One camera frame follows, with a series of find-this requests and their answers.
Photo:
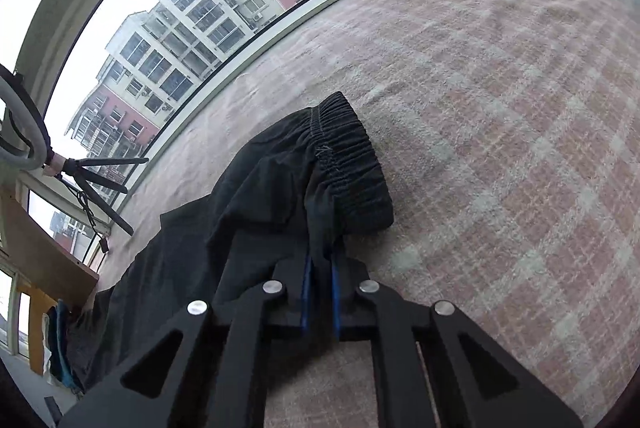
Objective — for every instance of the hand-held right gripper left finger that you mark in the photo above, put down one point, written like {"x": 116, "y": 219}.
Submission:
{"x": 306, "y": 293}

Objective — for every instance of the black pants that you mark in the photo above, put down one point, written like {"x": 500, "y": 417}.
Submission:
{"x": 280, "y": 188}

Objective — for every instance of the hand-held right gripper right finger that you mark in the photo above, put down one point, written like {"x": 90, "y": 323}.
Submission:
{"x": 335, "y": 298}

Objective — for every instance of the pink plaid blanket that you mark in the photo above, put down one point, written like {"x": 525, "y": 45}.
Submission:
{"x": 500, "y": 158}

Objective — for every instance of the large light wooden board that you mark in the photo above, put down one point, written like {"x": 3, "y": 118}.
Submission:
{"x": 45, "y": 248}

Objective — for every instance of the hanging clothes pile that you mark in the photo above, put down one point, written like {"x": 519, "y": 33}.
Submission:
{"x": 62, "y": 348}

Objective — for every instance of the white shirt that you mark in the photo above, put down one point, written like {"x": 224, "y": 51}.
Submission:
{"x": 47, "y": 343}

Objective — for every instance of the black tripod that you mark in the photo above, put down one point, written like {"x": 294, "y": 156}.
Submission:
{"x": 95, "y": 188}

